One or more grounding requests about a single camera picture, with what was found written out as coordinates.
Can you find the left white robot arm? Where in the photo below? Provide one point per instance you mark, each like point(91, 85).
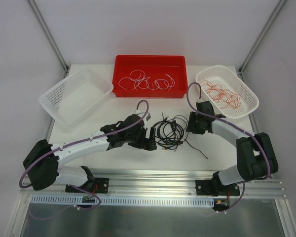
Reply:
point(45, 164)

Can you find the translucent white rectangular basket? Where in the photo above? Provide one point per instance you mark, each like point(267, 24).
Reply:
point(75, 97)

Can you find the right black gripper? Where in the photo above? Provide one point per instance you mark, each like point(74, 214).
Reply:
point(192, 122)

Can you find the red plastic bin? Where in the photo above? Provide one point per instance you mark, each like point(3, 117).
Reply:
point(150, 76)

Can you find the white slotted cable duct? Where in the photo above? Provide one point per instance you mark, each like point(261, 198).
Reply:
point(124, 201)

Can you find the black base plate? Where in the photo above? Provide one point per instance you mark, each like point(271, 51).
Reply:
point(204, 188)
point(93, 185)

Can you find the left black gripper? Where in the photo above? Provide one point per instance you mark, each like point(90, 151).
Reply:
point(143, 138)

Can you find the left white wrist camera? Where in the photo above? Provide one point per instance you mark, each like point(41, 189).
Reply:
point(146, 117)

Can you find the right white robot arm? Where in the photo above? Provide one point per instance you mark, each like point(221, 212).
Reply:
point(255, 156)

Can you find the white oval perforated basket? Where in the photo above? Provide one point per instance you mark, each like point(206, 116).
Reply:
point(228, 94)

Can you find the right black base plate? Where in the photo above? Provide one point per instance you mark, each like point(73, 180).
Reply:
point(204, 188)

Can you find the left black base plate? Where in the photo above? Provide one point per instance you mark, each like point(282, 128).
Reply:
point(93, 185)

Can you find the aluminium mounting rail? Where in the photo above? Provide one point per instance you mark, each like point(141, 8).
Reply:
point(167, 183)

